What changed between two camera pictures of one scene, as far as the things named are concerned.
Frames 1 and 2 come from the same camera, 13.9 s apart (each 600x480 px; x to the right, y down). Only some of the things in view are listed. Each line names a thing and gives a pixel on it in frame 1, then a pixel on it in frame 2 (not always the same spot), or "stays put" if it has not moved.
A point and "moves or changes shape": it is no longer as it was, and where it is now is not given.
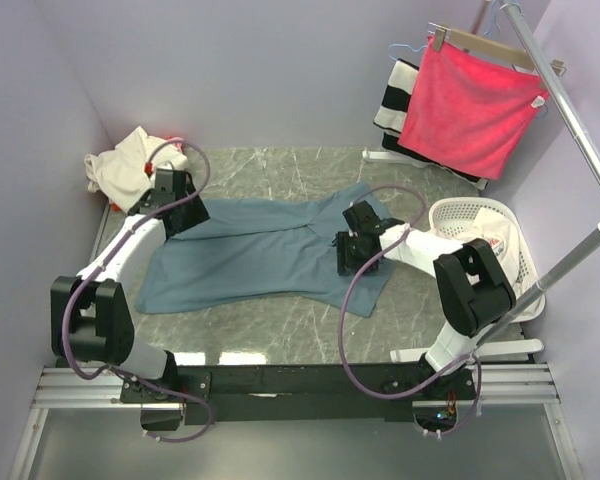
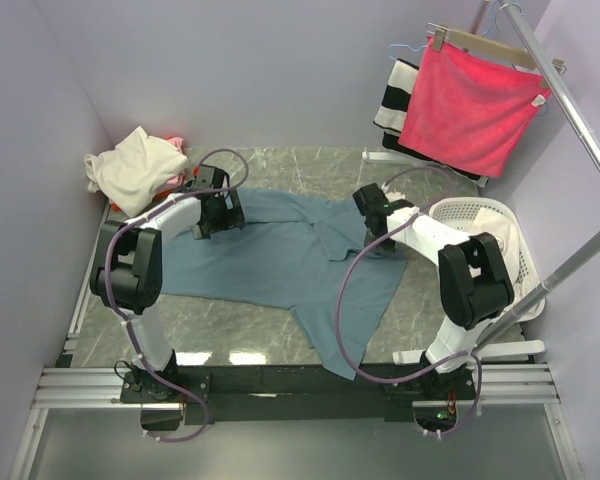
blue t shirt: [257, 248] moves or changes shape
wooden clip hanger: [493, 49] stays put
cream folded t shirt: [126, 170] stays put
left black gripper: [197, 214] → [233, 218]
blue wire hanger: [404, 45] stays put
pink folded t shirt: [176, 140] stays put
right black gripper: [344, 241] → [384, 249]
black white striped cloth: [391, 116] stays put
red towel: [469, 112] stays put
